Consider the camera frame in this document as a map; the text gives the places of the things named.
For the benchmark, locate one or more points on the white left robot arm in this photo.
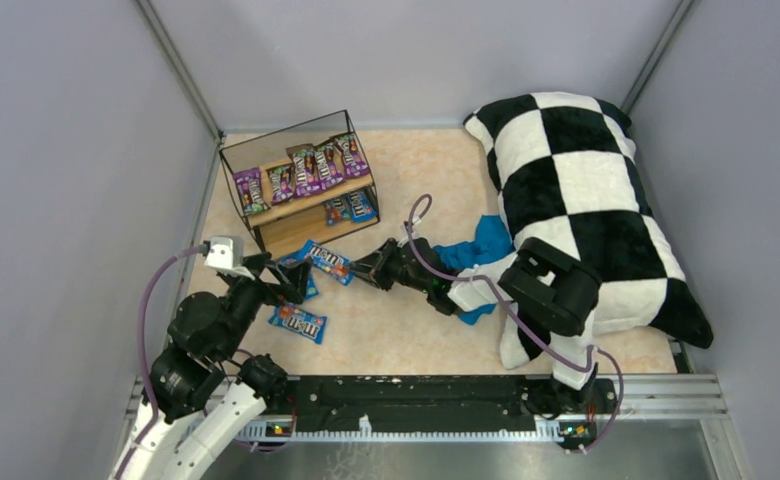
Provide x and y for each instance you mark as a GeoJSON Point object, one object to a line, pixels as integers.
{"type": "Point", "coordinates": [176, 434]}

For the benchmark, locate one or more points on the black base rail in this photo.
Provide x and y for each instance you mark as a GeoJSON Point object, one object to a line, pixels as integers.
{"type": "Point", "coordinates": [465, 404]}

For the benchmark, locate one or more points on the wood and wire shelf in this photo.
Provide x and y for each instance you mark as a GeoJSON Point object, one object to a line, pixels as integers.
{"type": "Point", "coordinates": [285, 228]}

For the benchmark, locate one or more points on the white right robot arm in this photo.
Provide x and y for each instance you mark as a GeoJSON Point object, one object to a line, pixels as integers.
{"type": "Point", "coordinates": [551, 297]}

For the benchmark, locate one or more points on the black white checkered pillow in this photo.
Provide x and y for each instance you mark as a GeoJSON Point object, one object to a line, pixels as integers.
{"type": "Point", "coordinates": [563, 167]}

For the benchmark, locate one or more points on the purple candy bag bottom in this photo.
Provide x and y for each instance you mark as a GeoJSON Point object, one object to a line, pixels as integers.
{"type": "Point", "coordinates": [281, 183]}

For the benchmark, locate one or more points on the blue candy bag back side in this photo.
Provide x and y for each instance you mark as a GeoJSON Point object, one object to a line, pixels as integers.
{"type": "Point", "coordinates": [331, 263]}

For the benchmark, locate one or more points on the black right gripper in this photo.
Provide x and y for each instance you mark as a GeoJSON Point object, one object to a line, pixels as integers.
{"type": "Point", "coordinates": [387, 266]}

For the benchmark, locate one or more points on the blue cloth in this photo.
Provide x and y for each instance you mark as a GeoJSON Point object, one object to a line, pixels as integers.
{"type": "Point", "coordinates": [491, 242]}

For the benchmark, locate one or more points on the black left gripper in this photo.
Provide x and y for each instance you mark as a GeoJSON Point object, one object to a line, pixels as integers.
{"type": "Point", "coordinates": [265, 278]}

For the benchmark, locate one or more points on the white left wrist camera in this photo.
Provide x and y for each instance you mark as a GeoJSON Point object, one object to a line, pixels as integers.
{"type": "Point", "coordinates": [225, 256]}

